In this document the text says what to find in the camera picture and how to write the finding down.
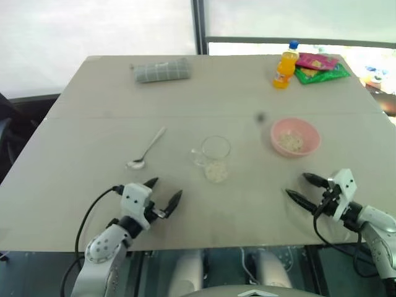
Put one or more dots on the grey robot leg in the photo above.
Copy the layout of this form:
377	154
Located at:
272	269
187	272

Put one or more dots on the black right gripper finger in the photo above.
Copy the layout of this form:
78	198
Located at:
301	201
315	179

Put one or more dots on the grey robot torso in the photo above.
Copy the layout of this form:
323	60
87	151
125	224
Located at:
253	291

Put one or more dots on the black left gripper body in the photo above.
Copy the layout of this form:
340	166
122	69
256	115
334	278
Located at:
152	211

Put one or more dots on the orange juice bottle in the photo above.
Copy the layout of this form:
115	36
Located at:
286	66

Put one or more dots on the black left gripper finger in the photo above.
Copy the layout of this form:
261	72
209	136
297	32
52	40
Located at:
173	202
151	182

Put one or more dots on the clear glass mug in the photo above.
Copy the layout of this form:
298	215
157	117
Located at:
213	154

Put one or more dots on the dark window frame post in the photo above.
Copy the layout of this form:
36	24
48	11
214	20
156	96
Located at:
200	26

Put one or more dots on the pink plastic bowl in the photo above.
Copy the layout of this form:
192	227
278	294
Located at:
295	136

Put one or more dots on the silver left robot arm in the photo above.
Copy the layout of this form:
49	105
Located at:
102	247

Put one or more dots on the grey robot right leg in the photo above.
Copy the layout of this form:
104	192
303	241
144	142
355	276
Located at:
272	269

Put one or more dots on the rolled grey cloth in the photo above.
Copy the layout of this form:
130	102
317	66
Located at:
162	70

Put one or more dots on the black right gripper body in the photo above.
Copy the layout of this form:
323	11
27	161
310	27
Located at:
329	202

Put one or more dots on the silver metal spoon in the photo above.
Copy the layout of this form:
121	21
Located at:
145	152

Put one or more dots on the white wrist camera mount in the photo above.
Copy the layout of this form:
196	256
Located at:
134	201
345	189

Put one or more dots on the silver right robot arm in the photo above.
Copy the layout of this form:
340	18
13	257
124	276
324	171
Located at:
379	235

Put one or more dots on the green snack packet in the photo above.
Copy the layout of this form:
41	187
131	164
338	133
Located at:
321	75

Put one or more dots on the grey robot left leg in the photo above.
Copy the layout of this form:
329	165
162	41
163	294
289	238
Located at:
187	272

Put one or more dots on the magenta snack packet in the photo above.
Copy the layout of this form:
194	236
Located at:
315	61

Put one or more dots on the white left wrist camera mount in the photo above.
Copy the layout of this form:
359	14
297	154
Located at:
134	201

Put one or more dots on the black office chair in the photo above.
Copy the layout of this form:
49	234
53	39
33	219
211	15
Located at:
15	123

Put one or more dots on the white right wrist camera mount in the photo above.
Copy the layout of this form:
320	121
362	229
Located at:
345	189

